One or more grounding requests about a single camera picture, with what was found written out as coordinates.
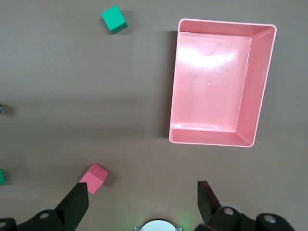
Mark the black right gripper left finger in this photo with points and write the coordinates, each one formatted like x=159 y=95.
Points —
x=69 y=211

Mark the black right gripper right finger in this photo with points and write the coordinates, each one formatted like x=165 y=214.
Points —
x=211 y=216

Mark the yellow push button switch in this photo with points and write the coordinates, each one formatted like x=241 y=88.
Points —
x=1 y=109

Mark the pink foam cube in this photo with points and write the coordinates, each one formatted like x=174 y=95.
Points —
x=93 y=178

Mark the green foam cube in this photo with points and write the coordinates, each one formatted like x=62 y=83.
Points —
x=2 y=176
x=113 y=18

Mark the brown table cover sheet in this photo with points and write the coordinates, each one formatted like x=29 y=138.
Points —
x=72 y=96

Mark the pink plastic tray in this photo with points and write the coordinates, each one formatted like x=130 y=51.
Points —
x=207 y=91

